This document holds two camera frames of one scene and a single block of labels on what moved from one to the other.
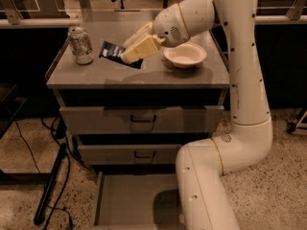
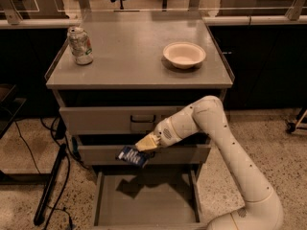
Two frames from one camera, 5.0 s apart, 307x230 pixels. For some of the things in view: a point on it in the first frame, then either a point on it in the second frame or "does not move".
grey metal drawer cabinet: [136, 116] does not move
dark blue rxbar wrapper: [111, 52] -> [130, 154]
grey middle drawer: [129, 154] does not move
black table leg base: [37, 178] does not move
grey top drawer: [149, 119] does not move
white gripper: [168, 25] -> [164, 132]
